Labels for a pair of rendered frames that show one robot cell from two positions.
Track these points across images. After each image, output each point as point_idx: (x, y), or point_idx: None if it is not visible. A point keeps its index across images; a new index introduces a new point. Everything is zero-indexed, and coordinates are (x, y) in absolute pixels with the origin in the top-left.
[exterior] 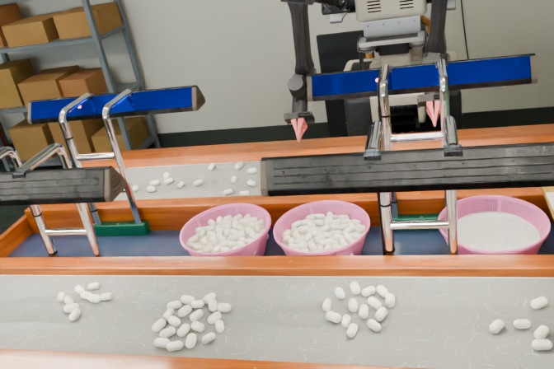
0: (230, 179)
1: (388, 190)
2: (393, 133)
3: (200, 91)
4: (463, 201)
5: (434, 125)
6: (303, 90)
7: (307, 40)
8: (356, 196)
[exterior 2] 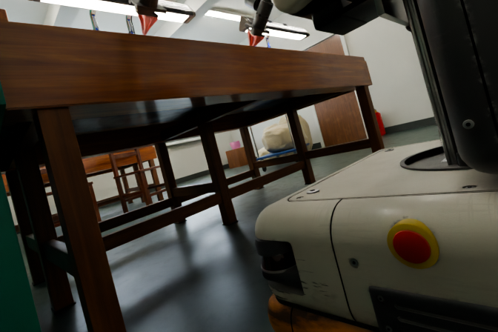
0: None
1: None
2: (210, 41)
3: (244, 18)
4: None
5: (143, 34)
6: (249, 4)
7: None
8: None
